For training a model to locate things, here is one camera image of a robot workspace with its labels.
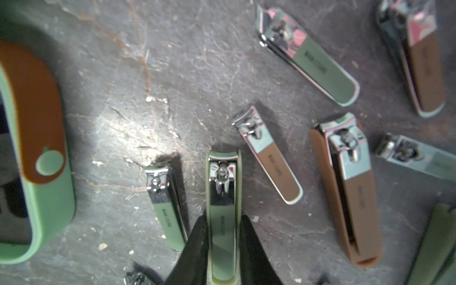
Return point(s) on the brown nail clipper upper right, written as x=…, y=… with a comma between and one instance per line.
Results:
x=409, y=30

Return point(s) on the lone nail clipper near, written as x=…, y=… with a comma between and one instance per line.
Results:
x=137, y=278

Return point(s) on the small brown nail clipper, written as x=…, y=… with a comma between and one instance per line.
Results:
x=257, y=136

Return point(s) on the green nail tool bottom right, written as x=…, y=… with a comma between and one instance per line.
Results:
x=435, y=263

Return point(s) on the green nail clipper right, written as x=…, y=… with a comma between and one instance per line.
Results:
x=418, y=156

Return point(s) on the green nail clipper upper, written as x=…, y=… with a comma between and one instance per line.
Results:
x=283, y=35

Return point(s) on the large brown nail clipper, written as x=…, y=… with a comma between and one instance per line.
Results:
x=343, y=156

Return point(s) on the large green nail clipper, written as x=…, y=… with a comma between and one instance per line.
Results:
x=223, y=188

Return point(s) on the green clipper case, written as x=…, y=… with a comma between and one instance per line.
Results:
x=34, y=115

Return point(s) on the small green nail clipper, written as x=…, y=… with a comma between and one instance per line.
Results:
x=162, y=190

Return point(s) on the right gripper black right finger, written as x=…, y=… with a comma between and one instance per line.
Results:
x=255, y=268

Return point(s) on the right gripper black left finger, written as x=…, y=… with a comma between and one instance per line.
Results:
x=191, y=268

